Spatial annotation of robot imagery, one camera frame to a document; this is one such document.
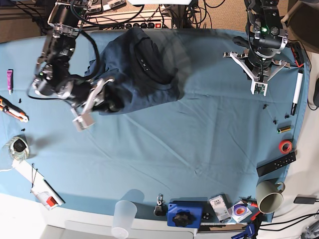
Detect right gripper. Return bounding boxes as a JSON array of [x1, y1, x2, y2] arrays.
[[63, 77, 124, 116]]

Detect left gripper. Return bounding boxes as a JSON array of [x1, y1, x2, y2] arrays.
[[223, 51, 291, 86]]

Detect dark blue T-shirt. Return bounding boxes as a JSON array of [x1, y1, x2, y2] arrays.
[[94, 27, 180, 115]]

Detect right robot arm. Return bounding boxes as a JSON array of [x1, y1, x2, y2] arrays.
[[29, 0, 124, 113]]

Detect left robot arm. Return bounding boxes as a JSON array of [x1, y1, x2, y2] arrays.
[[223, 0, 291, 95]]

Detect white marker pen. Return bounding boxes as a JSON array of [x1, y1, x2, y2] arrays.
[[290, 70, 304, 116]]

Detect orange black clamp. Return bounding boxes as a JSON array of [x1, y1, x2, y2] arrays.
[[291, 42, 305, 68]]

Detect yellow green battery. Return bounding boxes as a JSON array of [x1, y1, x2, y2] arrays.
[[277, 125, 291, 134]]

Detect red tape roll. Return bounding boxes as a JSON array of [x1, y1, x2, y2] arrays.
[[279, 139, 293, 154]]

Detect light blue table cloth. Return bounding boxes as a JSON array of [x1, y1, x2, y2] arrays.
[[0, 29, 310, 219]]

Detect black remote control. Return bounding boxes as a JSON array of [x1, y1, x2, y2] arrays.
[[256, 151, 296, 177]]

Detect clear tape roll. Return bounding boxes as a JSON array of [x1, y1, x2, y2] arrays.
[[3, 136, 29, 161]]

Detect orange utility knife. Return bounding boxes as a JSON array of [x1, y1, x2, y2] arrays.
[[0, 96, 29, 122]]

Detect purple glue tube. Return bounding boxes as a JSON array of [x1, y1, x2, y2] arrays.
[[6, 69, 13, 95]]

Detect translucent plastic cup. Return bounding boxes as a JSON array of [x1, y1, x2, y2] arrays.
[[111, 200, 137, 239]]

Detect white paper sheet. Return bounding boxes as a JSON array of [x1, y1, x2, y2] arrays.
[[15, 160, 65, 206]]

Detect white red tube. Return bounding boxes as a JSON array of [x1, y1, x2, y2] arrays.
[[30, 188, 59, 211]]

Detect grey green mug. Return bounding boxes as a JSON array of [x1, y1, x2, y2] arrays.
[[256, 181, 286, 214]]

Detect blue plastic box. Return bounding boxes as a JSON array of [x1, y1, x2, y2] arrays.
[[167, 201, 203, 229]]

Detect black power adapter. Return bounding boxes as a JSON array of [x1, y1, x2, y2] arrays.
[[294, 196, 319, 205]]

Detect white barcode label box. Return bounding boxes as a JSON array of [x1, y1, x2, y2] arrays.
[[209, 195, 231, 223]]

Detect purple orange disc packet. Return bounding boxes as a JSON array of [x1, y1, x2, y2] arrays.
[[230, 201, 252, 223]]

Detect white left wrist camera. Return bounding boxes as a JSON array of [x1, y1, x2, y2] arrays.
[[250, 81, 268, 96]]

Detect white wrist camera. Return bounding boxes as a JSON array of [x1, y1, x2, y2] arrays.
[[250, 81, 268, 96], [72, 113, 95, 132]]

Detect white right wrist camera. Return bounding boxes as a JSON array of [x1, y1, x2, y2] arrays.
[[72, 113, 95, 132]]

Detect black keychain with chain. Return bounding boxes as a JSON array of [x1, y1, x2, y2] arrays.
[[154, 201, 167, 217]]

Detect blue clamp handle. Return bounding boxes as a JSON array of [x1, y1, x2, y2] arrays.
[[231, 223, 259, 239]]

